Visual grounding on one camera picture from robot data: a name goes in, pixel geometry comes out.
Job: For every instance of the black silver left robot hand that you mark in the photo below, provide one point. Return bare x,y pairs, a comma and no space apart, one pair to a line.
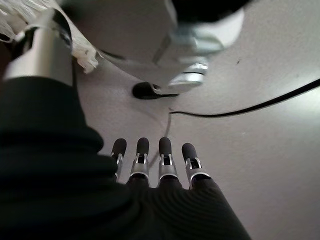
62,187

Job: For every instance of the white fringed cushion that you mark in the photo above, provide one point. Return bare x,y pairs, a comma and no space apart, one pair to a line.
85,55

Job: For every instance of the silver left robot leg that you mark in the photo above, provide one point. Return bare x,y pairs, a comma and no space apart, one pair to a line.
130,37

